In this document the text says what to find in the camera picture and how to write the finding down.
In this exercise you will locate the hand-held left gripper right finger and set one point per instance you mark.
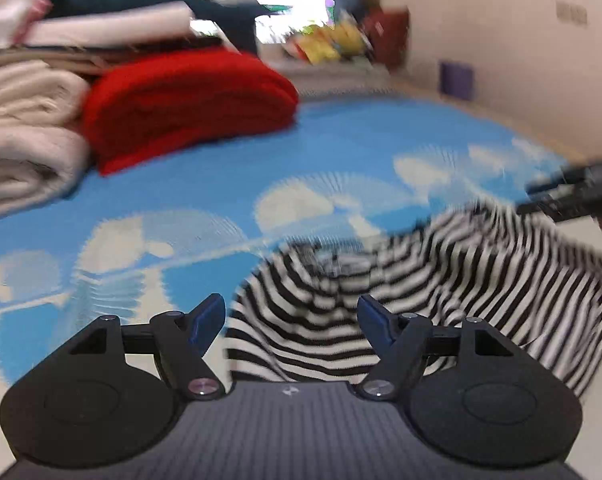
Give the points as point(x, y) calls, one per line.
point(376, 321)

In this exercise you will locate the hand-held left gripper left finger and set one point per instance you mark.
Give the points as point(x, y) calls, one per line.
point(208, 321)

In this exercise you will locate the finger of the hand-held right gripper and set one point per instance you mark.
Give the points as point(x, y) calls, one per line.
point(561, 177)
point(556, 206)

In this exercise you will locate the black white striped garment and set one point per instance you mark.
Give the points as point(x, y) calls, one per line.
point(431, 280)

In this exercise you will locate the purple box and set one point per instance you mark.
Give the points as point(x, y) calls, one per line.
point(457, 80)

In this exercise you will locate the blue cream patterned mat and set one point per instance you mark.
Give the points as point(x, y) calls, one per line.
point(301, 160)

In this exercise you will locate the red folded cloth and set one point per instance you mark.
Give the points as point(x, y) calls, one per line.
point(186, 105)

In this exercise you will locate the red bag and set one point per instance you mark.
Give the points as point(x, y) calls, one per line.
point(388, 35)

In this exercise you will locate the beige folded blanket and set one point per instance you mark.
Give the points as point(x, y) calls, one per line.
point(26, 135)

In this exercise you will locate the pile of snack packets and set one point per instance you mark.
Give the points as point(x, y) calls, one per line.
point(326, 42)

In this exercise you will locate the wall socket panel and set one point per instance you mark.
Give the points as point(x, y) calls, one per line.
point(571, 12)

